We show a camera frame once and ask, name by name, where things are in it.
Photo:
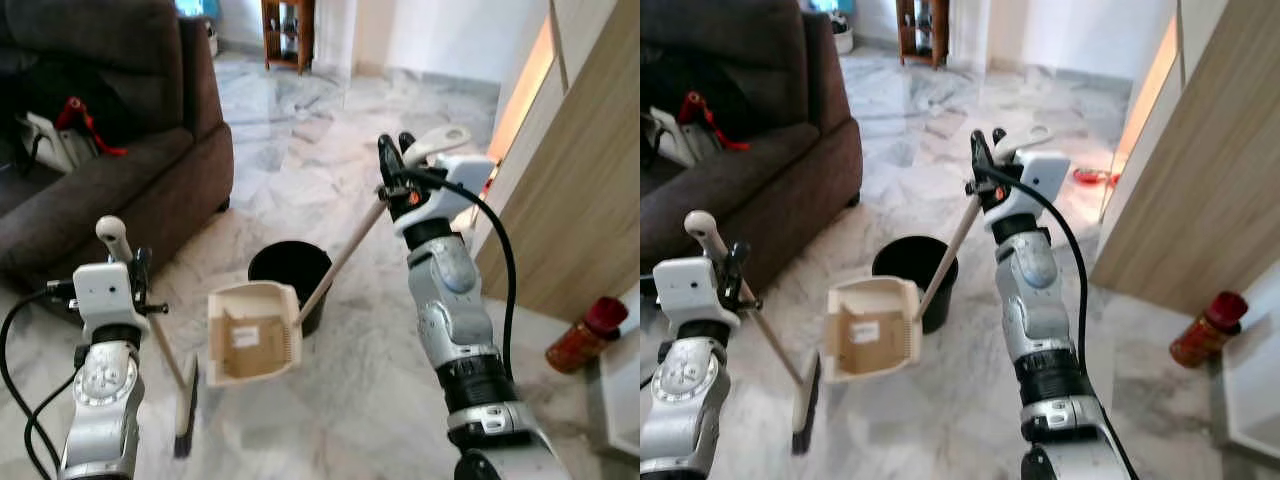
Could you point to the light wooden panel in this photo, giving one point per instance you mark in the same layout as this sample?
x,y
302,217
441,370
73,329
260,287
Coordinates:
x,y
580,180
1200,170

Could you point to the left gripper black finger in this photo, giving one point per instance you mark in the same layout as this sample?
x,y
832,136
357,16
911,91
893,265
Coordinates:
x,y
739,259
143,265

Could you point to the dark brown fabric sofa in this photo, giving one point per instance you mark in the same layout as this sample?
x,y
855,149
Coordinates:
x,y
780,170
150,180

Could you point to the red floor bowl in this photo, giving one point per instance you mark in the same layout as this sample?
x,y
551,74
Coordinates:
x,y
1092,178

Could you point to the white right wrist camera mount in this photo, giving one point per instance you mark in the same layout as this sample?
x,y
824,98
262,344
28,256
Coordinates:
x,y
1042,180
465,185

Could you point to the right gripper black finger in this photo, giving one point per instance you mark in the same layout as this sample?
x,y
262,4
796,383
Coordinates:
x,y
407,142
999,137
981,155
390,160

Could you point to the white bag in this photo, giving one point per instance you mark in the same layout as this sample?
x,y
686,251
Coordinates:
x,y
55,148
672,142

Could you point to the white basket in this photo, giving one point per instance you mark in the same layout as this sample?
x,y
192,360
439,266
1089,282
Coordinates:
x,y
211,38
842,35

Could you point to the black plastic bucket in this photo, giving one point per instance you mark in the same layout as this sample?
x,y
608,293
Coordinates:
x,y
290,265
905,262

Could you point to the dark wooden open shelf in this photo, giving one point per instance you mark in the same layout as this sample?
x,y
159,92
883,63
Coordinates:
x,y
268,40
903,35

